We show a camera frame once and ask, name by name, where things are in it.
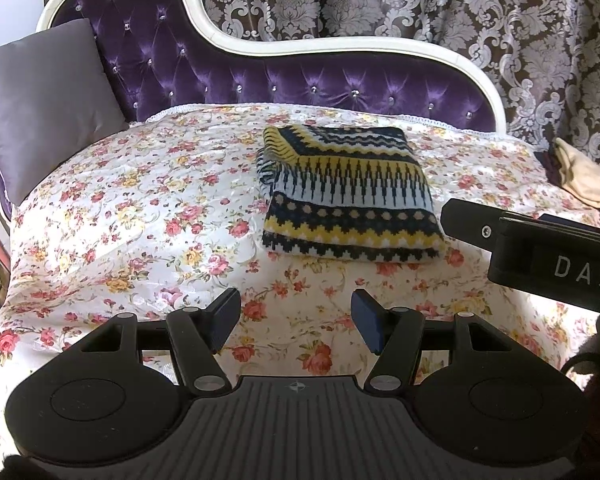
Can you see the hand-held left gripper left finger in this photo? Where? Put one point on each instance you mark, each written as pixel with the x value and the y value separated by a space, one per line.
pixel 226 320

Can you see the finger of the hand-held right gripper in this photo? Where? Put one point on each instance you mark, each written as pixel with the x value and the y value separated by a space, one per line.
pixel 470 222
pixel 562 221

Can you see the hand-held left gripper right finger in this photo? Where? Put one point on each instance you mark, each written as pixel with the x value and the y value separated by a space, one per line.
pixel 369 322

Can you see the patterned yellow navy knit sweater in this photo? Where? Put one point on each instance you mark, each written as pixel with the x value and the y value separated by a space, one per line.
pixel 350 185

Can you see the beige cloth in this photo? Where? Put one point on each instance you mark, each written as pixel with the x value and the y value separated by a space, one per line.
pixel 585 175

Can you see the dark purple cloth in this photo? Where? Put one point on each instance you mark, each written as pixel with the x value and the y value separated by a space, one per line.
pixel 547 165

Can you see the floral bedspread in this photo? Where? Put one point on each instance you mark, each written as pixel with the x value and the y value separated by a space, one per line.
pixel 155 220

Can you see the brown silver damask curtain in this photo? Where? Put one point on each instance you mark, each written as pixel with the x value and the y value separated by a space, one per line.
pixel 480 25

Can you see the grey pillow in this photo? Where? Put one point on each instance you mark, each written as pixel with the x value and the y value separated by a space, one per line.
pixel 45 105

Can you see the purple tufted sofa white frame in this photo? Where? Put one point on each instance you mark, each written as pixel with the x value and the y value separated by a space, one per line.
pixel 205 65

